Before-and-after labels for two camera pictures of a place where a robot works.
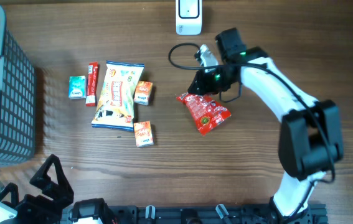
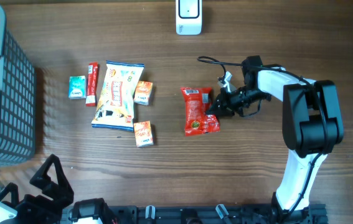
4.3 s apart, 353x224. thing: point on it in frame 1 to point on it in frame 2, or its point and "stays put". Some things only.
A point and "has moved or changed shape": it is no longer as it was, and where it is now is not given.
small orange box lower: [143, 134] stays put
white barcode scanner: [188, 17] stays put
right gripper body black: [214, 81] to [241, 97]
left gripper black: [61, 192] stays put
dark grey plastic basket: [6, 93] stays put
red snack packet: [207, 113] has moved or changed shape
